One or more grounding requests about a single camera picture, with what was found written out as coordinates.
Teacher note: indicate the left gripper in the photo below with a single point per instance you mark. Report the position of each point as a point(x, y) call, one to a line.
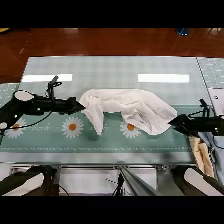
point(65, 105)

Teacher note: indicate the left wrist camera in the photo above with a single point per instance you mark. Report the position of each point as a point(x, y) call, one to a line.
point(51, 87)

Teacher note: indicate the light blue garment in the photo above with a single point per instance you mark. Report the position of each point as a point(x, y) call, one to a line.
point(216, 153)

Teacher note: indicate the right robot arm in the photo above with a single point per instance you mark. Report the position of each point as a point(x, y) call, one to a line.
point(215, 124)

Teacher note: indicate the silver frame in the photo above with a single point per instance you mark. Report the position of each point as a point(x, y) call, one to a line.
point(140, 186)

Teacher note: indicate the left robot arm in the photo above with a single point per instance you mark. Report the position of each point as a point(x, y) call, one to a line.
point(36, 104)

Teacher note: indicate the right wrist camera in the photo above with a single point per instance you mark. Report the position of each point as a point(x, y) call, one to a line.
point(204, 108)

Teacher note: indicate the cream garment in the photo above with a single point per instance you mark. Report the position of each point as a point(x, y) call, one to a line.
point(200, 153)

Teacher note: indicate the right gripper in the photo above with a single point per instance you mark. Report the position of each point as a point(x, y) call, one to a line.
point(191, 125)

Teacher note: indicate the white shirt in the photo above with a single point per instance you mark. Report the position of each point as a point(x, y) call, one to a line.
point(133, 106)

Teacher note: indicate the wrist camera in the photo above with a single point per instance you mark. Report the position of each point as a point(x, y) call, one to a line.
point(204, 108)
point(51, 87)

